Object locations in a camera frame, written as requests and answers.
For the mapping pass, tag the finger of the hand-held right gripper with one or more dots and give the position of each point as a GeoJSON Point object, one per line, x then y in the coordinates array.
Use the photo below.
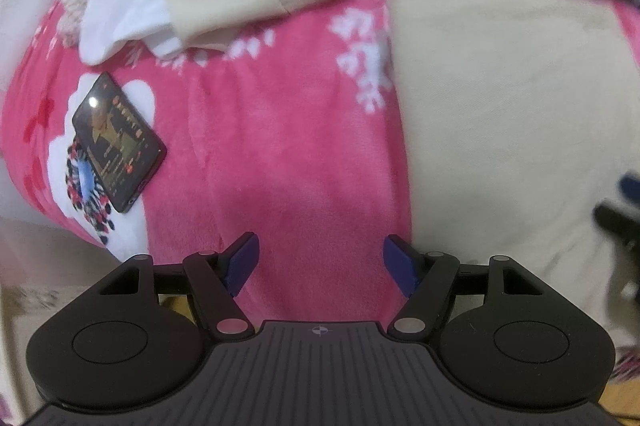
{"type": "Point", "coordinates": [620, 226]}
{"type": "Point", "coordinates": [631, 188]}

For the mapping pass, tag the black smartphone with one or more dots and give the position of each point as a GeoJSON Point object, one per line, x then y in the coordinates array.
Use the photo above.
{"type": "Point", "coordinates": [117, 141]}

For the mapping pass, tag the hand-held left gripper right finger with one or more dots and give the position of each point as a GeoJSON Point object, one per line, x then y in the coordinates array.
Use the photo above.
{"type": "Point", "coordinates": [400, 261]}

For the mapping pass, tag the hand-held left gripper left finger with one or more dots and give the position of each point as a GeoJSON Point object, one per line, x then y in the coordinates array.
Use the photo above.
{"type": "Point", "coordinates": [242, 263]}

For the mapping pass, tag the white garment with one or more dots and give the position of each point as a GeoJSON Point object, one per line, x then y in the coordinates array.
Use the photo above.
{"type": "Point", "coordinates": [125, 6]}

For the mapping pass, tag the pink floral bed blanket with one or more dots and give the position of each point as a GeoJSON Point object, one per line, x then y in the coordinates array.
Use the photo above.
{"type": "Point", "coordinates": [290, 146]}

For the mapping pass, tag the khaki pants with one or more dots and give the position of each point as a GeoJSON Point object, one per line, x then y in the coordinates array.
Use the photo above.
{"type": "Point", "coordinates": [500, 131]}

